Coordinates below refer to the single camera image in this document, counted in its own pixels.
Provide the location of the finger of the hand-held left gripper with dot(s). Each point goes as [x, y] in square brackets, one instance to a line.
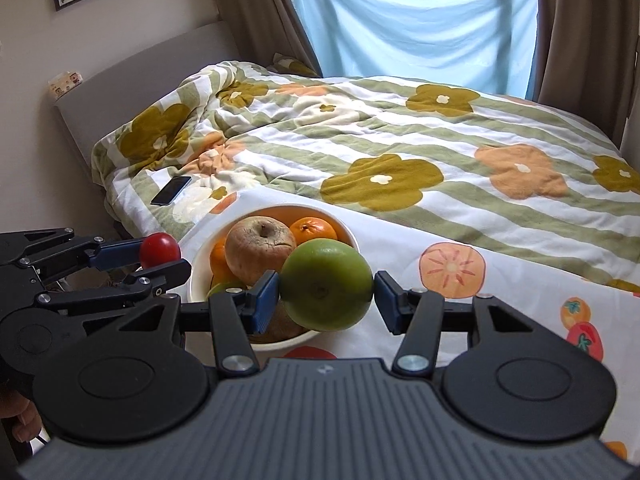
[117, 255]
[170, 275]

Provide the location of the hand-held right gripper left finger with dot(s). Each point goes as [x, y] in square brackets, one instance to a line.
[265, 302]

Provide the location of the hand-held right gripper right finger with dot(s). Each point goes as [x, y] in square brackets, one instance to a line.
[387, 305]

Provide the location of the red cherry tomato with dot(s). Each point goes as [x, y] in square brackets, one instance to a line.
[160, 251]

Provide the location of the brown kiwi with sticker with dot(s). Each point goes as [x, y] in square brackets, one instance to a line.
[282, 327]

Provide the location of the white bowl with yellow inside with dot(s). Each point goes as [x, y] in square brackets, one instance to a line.
[200, 287]

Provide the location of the small green apple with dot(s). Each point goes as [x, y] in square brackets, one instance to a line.
[225, 291]

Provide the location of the large orange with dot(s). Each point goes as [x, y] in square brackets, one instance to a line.
[219, 262]

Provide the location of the wrinkled yellow apple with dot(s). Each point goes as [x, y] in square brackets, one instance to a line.
[255, 250]

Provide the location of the large green apple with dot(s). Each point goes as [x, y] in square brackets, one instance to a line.
[325, 285]

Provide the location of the person's left hand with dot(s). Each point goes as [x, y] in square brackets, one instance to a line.
[17, 415]

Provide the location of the white fruit-print cloth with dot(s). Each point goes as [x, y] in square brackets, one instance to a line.
[400, 255]

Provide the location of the black smartphone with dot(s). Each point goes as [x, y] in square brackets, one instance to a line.
[171, 191]

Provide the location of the medium orange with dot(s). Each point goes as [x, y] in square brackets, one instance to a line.
[312, 230]

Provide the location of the grey headboard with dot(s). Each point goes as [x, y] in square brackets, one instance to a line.
[130, 85]

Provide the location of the small printed packet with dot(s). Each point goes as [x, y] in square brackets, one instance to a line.
[65, 84]

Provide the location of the striped floral blanket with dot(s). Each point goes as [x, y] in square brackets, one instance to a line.
[310, 125]

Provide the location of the brown curtain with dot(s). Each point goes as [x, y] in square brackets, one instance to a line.
[250, 10]
[580, 35]

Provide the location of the light blue window cloth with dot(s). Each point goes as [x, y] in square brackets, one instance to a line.
[410, 20]

